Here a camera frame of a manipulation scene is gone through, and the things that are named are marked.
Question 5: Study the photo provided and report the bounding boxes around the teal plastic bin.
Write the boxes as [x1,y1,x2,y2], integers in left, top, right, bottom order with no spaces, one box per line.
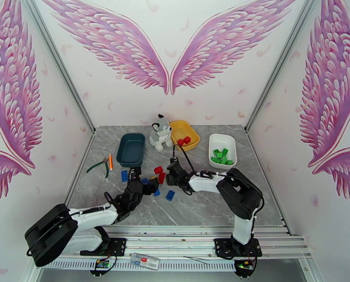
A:
[116,133,146,168]

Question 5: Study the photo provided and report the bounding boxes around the grey husky plush toy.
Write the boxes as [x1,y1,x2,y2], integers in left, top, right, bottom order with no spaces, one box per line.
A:
[149,114,174,153]

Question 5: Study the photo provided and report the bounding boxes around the yellow plastic bin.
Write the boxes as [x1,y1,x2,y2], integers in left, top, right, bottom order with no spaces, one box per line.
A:
[169,119,200,153]

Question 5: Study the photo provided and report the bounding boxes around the white plastic bin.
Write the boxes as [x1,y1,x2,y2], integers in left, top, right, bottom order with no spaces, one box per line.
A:
[208,133,237,169]

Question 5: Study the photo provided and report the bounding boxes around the white label tag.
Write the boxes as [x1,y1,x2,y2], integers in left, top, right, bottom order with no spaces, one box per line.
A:
[130,252,161,271]

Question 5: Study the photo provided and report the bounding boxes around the small circuit board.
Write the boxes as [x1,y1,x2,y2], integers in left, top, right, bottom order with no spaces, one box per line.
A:
[89,258,117,276]
[234,260,257,274]

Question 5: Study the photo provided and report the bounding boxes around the green-handled pliers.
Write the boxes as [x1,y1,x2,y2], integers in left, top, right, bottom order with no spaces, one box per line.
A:
[86,156,111,179]

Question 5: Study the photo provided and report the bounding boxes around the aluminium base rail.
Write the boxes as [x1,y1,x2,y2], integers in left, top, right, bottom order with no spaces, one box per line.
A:
[39,225,313,260]

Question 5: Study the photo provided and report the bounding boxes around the aluminium table side rail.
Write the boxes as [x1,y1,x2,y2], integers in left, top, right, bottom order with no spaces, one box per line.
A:
[246,132,293,235]
[63,133,95,204]

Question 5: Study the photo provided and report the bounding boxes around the white slotted cable duct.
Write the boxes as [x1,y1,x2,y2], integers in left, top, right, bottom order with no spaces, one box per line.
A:
[42,258,237,273]

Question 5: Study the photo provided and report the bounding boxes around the aluminium frame post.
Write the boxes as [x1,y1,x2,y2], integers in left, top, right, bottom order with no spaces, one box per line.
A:
[244,0,318,133]
[18,0,97,134]

